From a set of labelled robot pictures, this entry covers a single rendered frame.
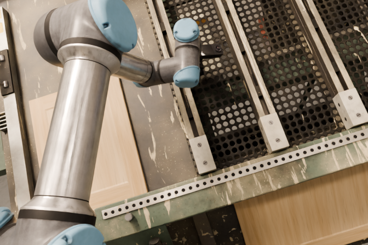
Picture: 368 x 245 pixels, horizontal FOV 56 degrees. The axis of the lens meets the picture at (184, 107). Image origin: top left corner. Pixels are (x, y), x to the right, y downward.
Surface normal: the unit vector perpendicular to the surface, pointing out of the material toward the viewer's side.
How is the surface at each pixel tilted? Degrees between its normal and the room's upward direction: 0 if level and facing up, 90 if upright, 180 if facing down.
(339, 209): 90
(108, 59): 121
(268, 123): 54
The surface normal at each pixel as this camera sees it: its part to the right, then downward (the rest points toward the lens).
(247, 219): 0.07, 0.31
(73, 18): -0.41, -0.36
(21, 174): -0.11, -0.29
